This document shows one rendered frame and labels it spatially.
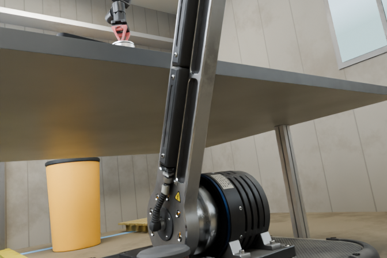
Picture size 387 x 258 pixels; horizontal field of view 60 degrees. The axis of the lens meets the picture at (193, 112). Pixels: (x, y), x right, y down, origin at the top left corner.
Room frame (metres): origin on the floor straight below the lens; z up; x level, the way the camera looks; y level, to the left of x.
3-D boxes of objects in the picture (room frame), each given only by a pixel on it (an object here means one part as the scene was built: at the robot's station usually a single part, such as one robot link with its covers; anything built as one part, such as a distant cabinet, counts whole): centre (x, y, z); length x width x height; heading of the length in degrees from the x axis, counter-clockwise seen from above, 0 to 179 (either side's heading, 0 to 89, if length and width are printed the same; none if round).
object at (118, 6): (1.40, 0.28, 1.22); 0.07 x 0.06 x 0.07; 37
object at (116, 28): (1.38, 0.28, 1.09); 0.07 x 0.07 x 0.09; 1
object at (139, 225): (3.83, 0.34, 0.05); 1.08 x 0.72 x 0.10; 127
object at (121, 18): (1.39, 0.28, 1.16); 0.10 x 0.07 x 0.07; 1
